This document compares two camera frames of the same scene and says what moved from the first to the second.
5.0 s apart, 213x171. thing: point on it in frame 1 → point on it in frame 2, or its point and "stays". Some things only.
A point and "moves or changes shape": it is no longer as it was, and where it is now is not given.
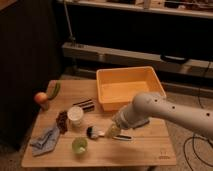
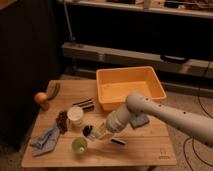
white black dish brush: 92,132 moves or changes shape
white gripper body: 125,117 → 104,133
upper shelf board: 168,10 stays
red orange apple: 40,98 stays
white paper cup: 75,115 stays
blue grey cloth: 45,143 stays
